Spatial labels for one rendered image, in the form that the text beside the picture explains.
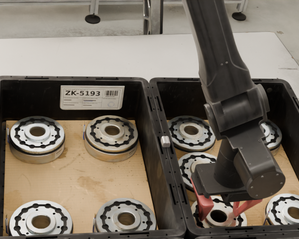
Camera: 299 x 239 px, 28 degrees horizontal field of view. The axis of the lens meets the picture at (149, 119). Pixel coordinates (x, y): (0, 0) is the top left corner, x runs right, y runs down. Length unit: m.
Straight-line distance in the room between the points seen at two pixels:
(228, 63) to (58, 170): 0.45
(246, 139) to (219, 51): 0.15
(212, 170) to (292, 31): 2.49
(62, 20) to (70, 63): 1.54
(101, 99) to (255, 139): 0.43
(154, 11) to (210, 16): 1.15
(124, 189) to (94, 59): 0.61
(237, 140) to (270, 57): 0.94
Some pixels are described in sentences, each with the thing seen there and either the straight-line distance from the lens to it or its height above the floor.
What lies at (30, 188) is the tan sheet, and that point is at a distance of 1.08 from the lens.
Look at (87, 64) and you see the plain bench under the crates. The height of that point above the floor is 0.70.
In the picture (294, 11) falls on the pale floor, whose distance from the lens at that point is 3.63.
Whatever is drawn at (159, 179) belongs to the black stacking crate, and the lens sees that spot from 1.03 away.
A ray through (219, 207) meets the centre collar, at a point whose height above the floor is 0.87.
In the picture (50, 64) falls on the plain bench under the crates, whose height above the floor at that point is 0.70.
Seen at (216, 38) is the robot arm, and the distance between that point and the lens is 0.77.
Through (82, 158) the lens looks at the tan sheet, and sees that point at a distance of 1.14.
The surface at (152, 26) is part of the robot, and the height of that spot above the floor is 0.65.
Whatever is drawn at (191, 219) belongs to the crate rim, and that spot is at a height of 0.93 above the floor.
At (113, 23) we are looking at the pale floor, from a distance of 3.15.
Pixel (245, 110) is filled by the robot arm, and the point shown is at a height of 1.12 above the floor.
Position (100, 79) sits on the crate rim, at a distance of 1.17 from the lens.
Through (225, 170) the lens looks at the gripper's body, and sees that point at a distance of 0.93.
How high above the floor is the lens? 1.63
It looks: 40 degrees down
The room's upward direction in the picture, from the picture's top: 10 degrees clockwise
